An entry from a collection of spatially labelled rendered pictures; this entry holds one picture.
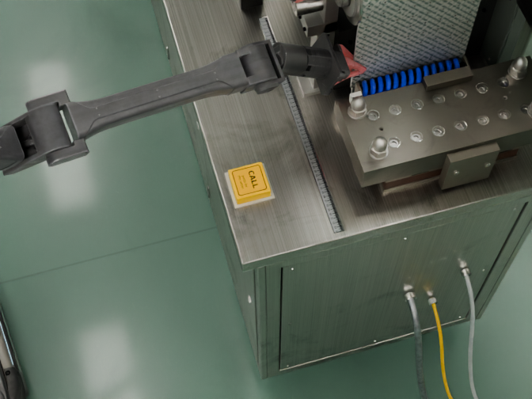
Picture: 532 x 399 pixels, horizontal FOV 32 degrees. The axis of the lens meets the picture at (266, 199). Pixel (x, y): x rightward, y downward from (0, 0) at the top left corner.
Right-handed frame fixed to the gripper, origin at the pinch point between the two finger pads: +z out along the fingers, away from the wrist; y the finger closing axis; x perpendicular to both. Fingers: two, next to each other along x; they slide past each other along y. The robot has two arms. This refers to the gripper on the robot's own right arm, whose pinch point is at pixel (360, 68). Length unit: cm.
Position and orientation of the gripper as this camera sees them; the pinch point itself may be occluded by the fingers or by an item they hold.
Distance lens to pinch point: 182.8
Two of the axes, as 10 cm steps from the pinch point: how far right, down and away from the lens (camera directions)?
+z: 8.3, 0.2, 5.5
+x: 4.8, -5.2, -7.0
